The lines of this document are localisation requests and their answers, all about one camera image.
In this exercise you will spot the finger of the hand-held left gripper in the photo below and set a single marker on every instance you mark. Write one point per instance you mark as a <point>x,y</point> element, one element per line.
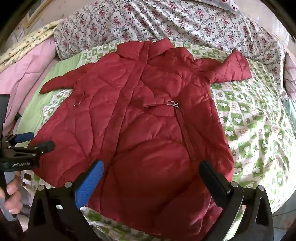
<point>24,137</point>
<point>44,147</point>

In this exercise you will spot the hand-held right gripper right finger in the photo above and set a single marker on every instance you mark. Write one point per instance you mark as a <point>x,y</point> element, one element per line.
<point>212,183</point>

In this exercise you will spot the floral duvet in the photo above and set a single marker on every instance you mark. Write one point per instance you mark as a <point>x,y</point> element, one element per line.
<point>161,20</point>

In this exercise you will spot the pink quilt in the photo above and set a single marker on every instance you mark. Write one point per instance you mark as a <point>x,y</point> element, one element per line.
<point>27,69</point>

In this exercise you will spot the person's left hand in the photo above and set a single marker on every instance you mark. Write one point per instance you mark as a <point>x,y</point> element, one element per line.
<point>15,197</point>

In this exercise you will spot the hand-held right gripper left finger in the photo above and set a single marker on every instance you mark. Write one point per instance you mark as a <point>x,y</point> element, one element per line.
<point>91,180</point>

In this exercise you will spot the gold framed picture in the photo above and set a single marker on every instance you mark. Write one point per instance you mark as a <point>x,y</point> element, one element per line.
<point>32,15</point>

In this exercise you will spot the yellow floral cloth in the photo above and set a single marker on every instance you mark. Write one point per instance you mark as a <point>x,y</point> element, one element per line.
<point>27,41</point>

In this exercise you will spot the red quilted jacket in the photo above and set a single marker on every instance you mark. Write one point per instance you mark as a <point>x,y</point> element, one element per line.
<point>138,115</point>

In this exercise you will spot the green checked bed sheet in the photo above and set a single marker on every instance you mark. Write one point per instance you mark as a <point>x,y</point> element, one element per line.
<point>254,127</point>

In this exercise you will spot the printed grey pillow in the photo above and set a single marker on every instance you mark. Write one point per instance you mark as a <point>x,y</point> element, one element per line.
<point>231,4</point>

